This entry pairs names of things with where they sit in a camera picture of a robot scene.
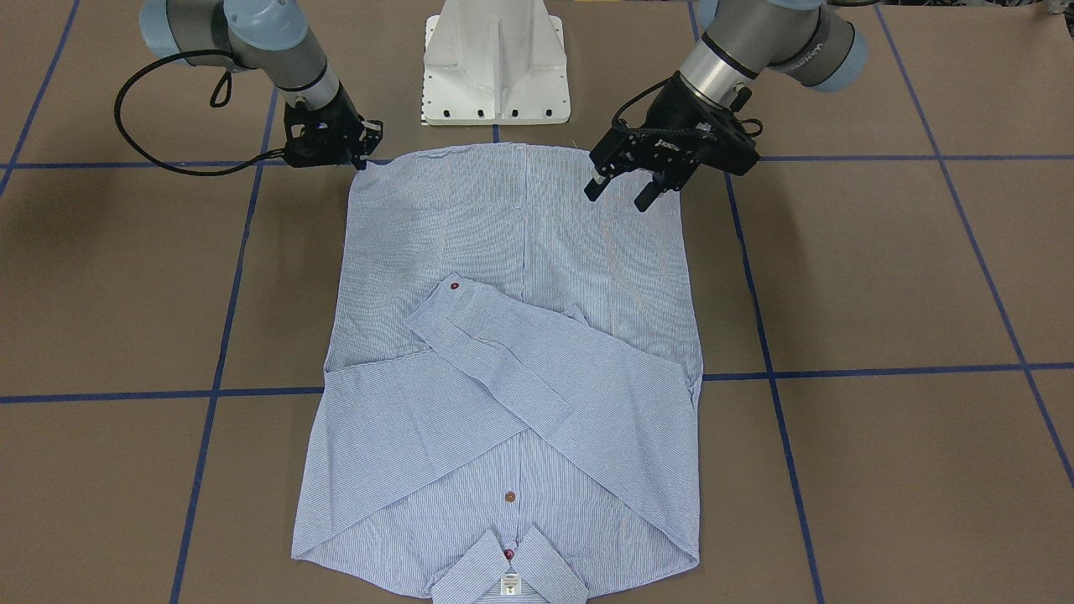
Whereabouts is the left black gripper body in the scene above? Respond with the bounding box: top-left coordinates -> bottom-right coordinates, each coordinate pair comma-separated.
587,72 -> 760,182

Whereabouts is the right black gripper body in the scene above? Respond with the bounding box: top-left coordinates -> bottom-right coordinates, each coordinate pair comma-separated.
281,80 -> 366,169

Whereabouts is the blue striped button shirt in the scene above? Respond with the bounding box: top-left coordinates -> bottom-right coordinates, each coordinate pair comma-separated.
290,143 -> 703,603

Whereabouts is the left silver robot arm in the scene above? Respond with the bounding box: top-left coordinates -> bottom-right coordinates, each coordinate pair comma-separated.
584,1 -> 869,211

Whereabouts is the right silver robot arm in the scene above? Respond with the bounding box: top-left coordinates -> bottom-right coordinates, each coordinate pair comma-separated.
112,1 -> 383,169

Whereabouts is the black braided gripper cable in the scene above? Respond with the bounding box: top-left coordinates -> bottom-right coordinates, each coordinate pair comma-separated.
113,51 -> 290,177

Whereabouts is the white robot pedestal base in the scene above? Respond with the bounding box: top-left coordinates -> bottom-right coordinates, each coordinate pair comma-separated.
421,1 -> 572,127

